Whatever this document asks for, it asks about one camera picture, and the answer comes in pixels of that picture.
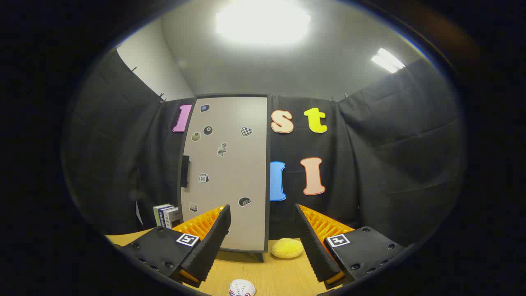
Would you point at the black backdrop cloth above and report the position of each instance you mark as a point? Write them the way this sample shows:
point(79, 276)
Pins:
point(370, 164)

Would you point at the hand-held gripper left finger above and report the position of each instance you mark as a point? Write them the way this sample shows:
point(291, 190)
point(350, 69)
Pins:
point(213, 242)

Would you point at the white blue book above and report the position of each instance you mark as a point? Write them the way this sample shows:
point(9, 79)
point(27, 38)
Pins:
point(172, 217)

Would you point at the white canvas shoe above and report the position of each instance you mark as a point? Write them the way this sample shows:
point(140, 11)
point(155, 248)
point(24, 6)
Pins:
point(241, 287)

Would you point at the small ceiling light panel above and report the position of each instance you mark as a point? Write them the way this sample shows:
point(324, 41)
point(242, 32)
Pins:
point(388, 61)

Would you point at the grey shoe cabinet door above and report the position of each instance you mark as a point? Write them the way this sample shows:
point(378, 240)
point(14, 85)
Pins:
point(230, 172)

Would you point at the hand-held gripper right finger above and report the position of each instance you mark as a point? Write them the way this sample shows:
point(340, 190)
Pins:
point(314, 246)

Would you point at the dark grey shoe cabinet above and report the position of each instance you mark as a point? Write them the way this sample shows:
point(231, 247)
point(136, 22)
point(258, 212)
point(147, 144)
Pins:
point(268, 164)

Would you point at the yellow round sponge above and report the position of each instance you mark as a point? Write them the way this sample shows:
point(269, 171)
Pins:
point(287, 248)

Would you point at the large ceiling light panel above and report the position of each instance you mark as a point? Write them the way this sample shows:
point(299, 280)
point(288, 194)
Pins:
point(263, 22)

